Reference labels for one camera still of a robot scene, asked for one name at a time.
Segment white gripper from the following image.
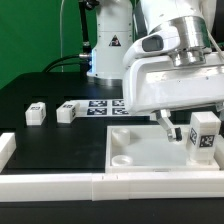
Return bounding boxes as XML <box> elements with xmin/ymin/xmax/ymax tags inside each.
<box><xmin>123</xmin><ymin>26</ymin><xmax>224</xmax><ymax>142</ymax></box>

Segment white square tabletop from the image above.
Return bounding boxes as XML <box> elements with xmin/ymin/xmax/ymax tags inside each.
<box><xmin>105</xmin><ymin>125</ymin><xmax>220</xmax><ymax>173</ymax></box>

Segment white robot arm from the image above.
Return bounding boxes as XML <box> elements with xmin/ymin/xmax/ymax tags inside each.
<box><xmin>79</xmin><ymin>0</ymin><xmax>224</xmax><ymax>141</ymax></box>

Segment white marker base plate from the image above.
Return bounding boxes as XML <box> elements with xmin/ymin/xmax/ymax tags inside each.
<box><xmin>69</xmin><ymin>98</ymin><xmax>152</xmax><ymax>118</ymax></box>

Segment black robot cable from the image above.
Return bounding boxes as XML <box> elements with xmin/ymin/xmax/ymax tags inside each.
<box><xmin>42</xmin><ymin>54</ymin><xmax>92</xmax><ymax>73</ymax></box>

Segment white U-shaped fence wall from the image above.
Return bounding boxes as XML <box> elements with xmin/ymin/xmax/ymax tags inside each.
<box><xmin>0</xmin><ymin>133</ymin><xmax>224</xmax><ymax>202</ymax></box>

